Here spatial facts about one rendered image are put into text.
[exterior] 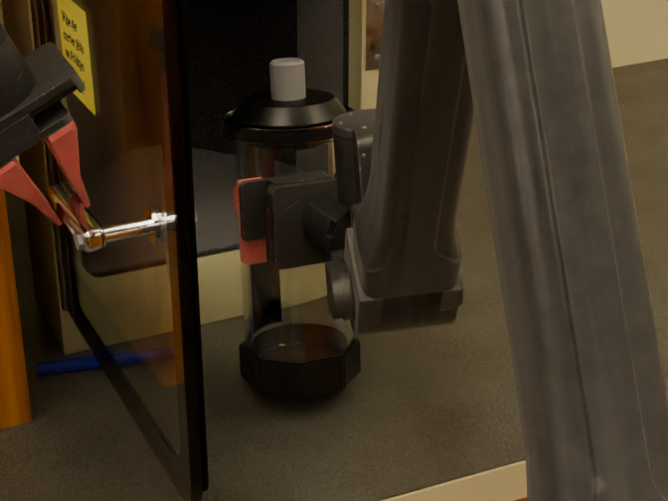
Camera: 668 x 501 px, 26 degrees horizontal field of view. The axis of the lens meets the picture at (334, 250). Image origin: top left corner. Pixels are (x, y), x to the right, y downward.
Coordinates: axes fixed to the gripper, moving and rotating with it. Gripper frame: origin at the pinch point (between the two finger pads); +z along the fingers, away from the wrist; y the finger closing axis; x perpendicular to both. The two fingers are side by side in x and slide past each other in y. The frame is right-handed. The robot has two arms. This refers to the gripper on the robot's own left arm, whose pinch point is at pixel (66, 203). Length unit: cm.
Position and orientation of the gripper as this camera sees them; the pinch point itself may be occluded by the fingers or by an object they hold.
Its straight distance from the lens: 99.5
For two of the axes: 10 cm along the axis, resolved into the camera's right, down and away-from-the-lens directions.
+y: -8.2, 5.5, -1.4
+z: 3.8, 7.2, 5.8
